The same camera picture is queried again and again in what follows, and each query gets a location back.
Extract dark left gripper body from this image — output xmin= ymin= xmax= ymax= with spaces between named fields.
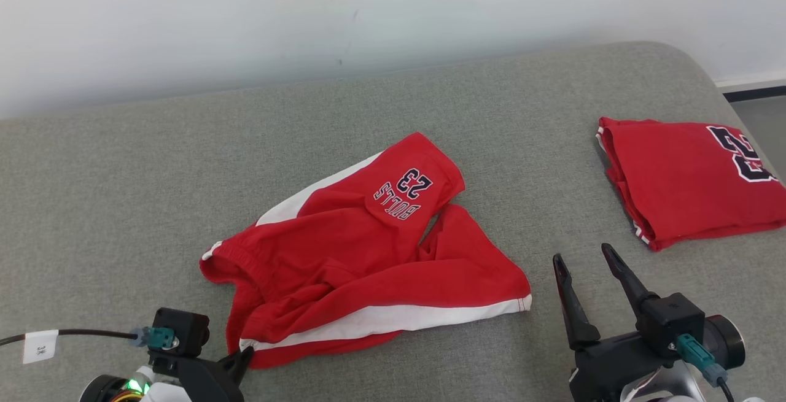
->
xmin=150 ymin=353 xmax=246 ymax=402

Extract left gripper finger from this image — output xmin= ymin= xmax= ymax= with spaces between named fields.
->
xmin=218 ymin=346 xmax=255 ymax=385

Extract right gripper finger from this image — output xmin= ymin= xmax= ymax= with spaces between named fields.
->
xmin=601 ymin=243 xmax=659 ymax=329
xmin=553 ymin=253 xmax=601 ymax=350

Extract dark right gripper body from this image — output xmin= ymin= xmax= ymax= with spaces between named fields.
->
xmin=568 ymin=327 xmax=679 ymax=402

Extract red basketball jersey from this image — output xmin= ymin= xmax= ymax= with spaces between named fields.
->
xmin=596 ymin=117 xmax=786 ymax=252

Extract red white-striped shorts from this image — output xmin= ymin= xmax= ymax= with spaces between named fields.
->
xmin=200 ymin=132 xmax=533 ymax=370

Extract grey fabric sofa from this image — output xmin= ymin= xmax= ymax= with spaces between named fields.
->
xmin=0 ymin=41 xmax=786 ymax=402

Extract white skirting board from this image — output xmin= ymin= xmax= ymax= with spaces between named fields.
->
xmin=715 ymin=72 xmax=786 ymax=103

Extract black left camera cable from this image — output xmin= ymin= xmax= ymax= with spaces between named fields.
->
xmin=0 ymin=326 xmax=179 ymax=350

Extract white left cable tag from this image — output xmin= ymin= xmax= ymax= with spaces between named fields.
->
xmin=23 ymin=330 xmax=59 ymax=365

